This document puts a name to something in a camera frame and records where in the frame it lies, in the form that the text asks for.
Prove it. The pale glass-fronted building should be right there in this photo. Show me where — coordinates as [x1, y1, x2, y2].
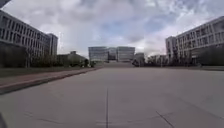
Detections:
[88, 46, 136, 64]

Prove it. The low building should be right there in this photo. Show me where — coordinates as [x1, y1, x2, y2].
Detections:
[131, 52, 168, 67]

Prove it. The grey concrete pavement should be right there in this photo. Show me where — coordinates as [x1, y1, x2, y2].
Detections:
[0, 66, 224, 128]

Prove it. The row of small trees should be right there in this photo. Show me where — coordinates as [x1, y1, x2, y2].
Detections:
[166, 44, 224, 67]

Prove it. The grey stone kerb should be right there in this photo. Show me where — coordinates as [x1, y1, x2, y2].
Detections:
[0, 67, 102, 96]

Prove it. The red brick path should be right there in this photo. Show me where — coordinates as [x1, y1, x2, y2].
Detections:
[0, 68, 98, 89]

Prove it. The grass lawn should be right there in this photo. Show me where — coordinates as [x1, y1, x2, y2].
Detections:
[0, 66, 85, 79]

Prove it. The long white building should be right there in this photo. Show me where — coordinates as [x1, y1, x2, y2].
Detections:
[165, 15, 224, 66]

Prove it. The long grey building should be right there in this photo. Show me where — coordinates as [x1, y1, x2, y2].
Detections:
[0, 9, 59, 58]

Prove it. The dark green hedge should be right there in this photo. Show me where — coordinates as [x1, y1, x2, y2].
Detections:
[0, 41, 90, 69]

